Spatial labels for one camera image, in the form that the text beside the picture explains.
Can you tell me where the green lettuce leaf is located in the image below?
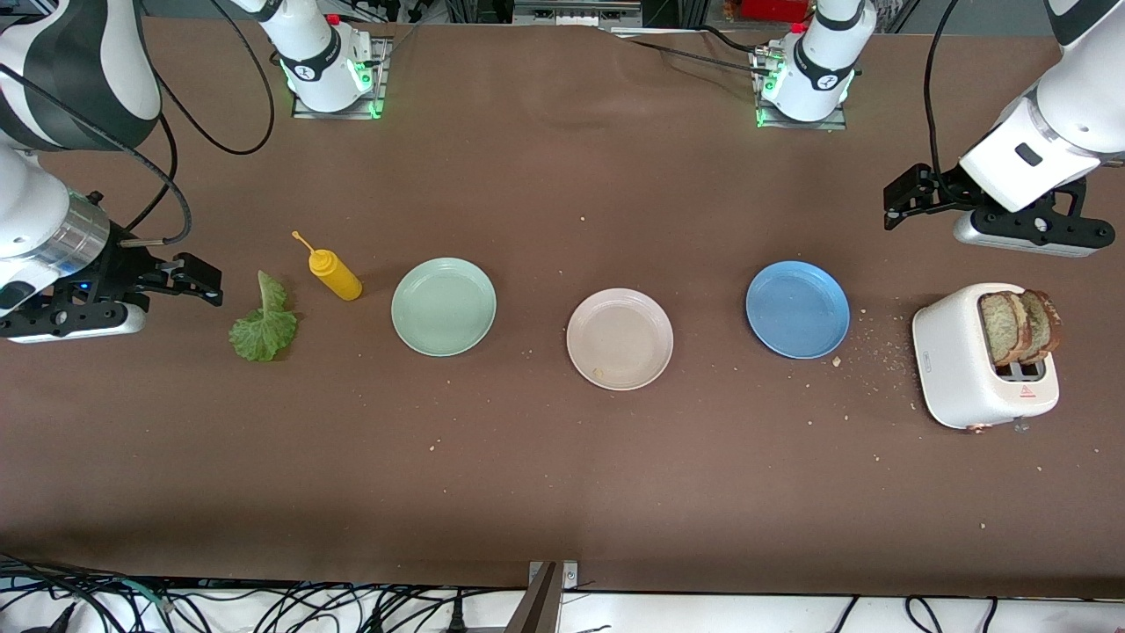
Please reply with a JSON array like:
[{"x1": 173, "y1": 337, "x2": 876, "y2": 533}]
[{"x1": 229, "y1": 271, "x2": 300, "y2": 363}]

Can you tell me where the brown crust bread slice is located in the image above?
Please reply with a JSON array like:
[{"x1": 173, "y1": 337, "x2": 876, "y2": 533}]
[
  {"x1": 1020, "y1": 289, "x2": 1063, "y2": 363},
  {"x1": 978, "y1": 290, "x2": 1031, "y2": 367}
]

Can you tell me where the yellow mustard squeeze bottle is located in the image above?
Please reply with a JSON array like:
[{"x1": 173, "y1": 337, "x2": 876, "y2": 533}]
[{"x1": 292, "y1": 230, "x2": 363, "y2": 302}]

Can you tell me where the blue plate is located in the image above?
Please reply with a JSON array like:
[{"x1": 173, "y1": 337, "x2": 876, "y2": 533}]
[{"x1": 745, "y1": 260, "x2": 851, "y2": 360}]

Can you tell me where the pale green plate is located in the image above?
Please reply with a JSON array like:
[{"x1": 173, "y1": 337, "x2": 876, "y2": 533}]
[{"x1": 391, "y1": 257, "x2": 497, "y2": 358}]

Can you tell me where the beige plate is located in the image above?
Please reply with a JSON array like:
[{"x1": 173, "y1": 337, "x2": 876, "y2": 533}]
[{"x1": 566, "y1": 288, "x2": 674, "y2": 391}]

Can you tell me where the white toaster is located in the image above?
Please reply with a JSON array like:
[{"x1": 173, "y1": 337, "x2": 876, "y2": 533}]
[{"x1": 911, "y1": 282, "x2": 1062, "y2": 433}]

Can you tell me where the red box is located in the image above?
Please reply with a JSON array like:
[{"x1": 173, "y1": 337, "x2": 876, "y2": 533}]
[{"x1": 737, "y1": 0, "x2": 814, "y2": 25}]

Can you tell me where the grey power strip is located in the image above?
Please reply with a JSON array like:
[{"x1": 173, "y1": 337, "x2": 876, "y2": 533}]
[{"x1": 512, "y1": 0, "x2": 644, "y2": 29}]

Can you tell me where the brown table cover sheet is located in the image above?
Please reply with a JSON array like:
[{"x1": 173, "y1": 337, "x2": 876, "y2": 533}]
[{"x1": 0, "y1": 16, "x2": 1125, "y2": 600}]

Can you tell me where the grey metal pole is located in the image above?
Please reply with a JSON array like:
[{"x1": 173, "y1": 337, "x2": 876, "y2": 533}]
[{"x1": 504, "y1": 563, "x2": 560, "y2": 633}]

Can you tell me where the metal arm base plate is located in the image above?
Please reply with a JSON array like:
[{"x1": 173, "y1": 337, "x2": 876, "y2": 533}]
[
  {"x1": 751, "y1": 44, "x2": 849, "y2": 131},
  {"x1": 292, "y1": 35, "x2": 389, "y2": 120}
]

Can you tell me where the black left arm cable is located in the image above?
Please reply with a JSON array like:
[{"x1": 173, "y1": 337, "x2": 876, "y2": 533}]
[{"x1": 923, "y1": 0, "x2": 968, "y2": 207}]

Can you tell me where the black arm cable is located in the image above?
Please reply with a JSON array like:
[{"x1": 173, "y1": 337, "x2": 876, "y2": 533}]
[
  {"x1": 0, "y1": 0, "x2": 275, "y2": 249},
  {"x1": 923, "y1": 0, "x2": 968, "y2": 207}
]

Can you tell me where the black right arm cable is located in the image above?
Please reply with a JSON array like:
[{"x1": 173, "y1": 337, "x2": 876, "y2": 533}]
[{"x1": 0, "y1": 0, "x2": 275, "y2": 249}]

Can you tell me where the black base cable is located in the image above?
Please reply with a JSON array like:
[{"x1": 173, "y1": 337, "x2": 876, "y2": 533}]
[
  {"x1": 626, "y1": 37, "x2": 774, "y2": 78},
  {"x1": 699, "y1": 25, "x2": 761, "y2": 55}
]

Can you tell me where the black cable tangle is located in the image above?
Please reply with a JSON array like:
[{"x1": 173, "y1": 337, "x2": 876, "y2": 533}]
[{"x1": 0, "y1": 552, "x2": 616, "y2": 633}]

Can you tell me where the small metal bracket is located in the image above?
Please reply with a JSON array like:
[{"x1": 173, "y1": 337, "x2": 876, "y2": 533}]
[{"x1": 527, "y1": 560, "x2": 580, "y2": 592}]

